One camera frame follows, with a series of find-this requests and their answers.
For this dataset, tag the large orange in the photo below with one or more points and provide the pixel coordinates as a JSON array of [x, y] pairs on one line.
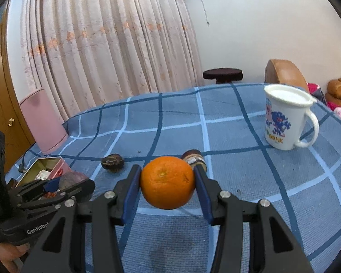
[[167, 182]]

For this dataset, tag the blue checked tablecloth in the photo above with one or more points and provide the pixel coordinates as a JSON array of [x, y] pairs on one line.
[[230, 176]]

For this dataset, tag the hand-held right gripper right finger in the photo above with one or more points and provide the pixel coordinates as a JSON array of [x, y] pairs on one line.
[[201, 196]]

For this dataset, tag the dark brown round fruit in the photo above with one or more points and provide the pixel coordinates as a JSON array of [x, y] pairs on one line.
[[113, 162]]

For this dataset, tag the pink metal tin box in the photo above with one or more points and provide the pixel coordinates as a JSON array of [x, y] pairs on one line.
[[56, 167]]

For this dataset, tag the printed paper leaflet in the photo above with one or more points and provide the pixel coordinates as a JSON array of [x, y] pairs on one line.
[[42, 173]]

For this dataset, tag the red and grey cloth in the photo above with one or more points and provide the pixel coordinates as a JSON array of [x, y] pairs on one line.
[[315, 91]]

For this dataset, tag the dark round stool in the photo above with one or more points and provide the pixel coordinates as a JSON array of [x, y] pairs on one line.
[[223, 74]]

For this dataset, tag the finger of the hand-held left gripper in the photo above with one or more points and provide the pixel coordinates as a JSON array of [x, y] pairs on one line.
[[82, 189], [52, 186]]

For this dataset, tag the pink cylindrical container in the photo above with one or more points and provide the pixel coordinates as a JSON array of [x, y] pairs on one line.
[[42, 119]]

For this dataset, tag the brown leather sofa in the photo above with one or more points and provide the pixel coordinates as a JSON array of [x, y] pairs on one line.
[[339, 89]]

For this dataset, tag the short sugar cane piece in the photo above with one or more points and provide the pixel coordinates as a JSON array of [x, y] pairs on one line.
[[194, 157]]

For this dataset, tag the white printed mug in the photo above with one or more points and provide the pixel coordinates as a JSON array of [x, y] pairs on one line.
[[284, 119]]

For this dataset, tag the pink floral curtain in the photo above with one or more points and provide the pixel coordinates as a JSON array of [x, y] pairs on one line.
[[102, 48]]

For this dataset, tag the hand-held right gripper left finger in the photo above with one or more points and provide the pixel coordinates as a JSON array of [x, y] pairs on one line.
[[130, 193]]

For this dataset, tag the brown leather armchair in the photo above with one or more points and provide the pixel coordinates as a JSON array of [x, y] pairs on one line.
[[284, 74]]

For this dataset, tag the wooden door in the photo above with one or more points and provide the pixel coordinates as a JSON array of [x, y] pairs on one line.
[[5, 105]]

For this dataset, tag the person's left hand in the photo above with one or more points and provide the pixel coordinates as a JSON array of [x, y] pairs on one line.
[[8, 257]]

